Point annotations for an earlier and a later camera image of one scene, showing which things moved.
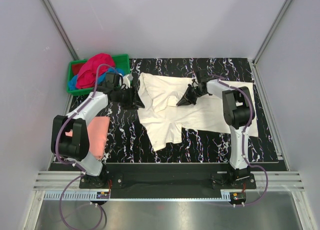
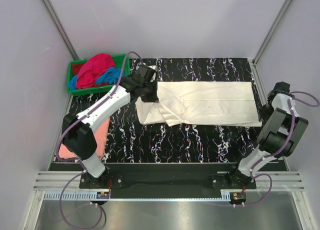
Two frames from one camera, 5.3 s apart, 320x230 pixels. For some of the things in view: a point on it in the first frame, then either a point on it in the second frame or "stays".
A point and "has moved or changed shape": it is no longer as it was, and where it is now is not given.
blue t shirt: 72,85 stays
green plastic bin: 122,62 stays
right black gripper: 186,99 → 262,116
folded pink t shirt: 97,128 stays
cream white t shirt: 163,119 has moved or changed shape
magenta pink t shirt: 86,73 stays
